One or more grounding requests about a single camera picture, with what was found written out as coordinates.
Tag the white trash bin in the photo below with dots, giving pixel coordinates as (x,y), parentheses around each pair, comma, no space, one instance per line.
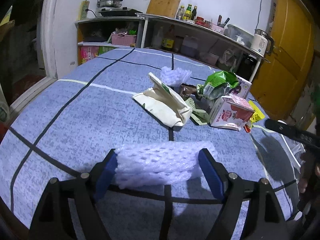
(294,149)

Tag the right hand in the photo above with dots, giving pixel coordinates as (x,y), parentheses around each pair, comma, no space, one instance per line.
(308,168)

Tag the steel pot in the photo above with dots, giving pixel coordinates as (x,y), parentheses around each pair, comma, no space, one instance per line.
(109,3)

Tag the red lidded jar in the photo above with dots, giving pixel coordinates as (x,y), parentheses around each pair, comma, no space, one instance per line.
(199,21)

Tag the green snack bag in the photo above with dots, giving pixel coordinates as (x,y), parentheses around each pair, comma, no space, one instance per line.
(218,84)

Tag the cooking oil bottle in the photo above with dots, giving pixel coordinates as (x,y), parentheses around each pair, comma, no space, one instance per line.
(169,38)

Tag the pink strawberry milk carton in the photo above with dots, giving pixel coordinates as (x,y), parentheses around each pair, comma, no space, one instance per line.
(230,112)

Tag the yellow red snack wrapper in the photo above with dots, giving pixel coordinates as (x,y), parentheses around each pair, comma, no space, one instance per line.
(257,116)

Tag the cream paper bag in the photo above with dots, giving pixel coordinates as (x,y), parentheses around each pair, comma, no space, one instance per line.
(164,103)

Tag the wooden cutting board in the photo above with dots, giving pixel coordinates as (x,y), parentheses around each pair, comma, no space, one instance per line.
(167,8)

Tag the green cap sauce bottle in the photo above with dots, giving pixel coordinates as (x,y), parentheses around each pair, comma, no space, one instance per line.
(187,13)

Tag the pink plastic basket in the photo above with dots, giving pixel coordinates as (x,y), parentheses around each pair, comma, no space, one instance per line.
(123,39)

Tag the dark soy sauce bottle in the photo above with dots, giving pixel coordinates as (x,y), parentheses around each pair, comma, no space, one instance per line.
(193,13)

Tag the clear plastic bottle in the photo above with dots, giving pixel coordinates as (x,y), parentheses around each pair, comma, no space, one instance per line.
(180,13)

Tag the blue checked tablecloth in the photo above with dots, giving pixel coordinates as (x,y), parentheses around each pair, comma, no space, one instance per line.
(74,123)

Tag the yellow power strip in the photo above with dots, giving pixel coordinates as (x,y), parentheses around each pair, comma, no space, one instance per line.
(83,10)

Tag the metal kitchen shelf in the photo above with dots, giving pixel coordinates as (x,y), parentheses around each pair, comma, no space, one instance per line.
(196,42)

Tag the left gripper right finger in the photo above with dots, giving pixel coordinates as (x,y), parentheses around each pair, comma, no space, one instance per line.
(264,219)

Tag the yellow wooden door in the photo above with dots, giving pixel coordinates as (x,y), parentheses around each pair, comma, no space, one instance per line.
(279,82)

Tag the white foam fruit net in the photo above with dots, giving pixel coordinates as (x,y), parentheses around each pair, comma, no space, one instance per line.
(161,163)

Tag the white electric kettle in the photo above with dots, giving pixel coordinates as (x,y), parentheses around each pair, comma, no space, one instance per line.
(262,42)

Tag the purple milk carton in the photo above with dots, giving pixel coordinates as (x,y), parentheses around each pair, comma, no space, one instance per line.
(242,89)

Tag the black induction cooker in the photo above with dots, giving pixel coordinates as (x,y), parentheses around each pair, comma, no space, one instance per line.
(118,12)

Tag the brown candy wrapper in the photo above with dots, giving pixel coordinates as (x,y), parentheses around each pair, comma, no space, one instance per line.
(187,91)

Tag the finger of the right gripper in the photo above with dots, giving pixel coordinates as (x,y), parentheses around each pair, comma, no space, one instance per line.
(304,137)

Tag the clear plastic storage box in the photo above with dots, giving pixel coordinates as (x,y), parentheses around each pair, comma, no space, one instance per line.
(238,33)

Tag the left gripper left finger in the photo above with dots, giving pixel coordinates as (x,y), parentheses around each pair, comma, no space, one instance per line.
(52,218)

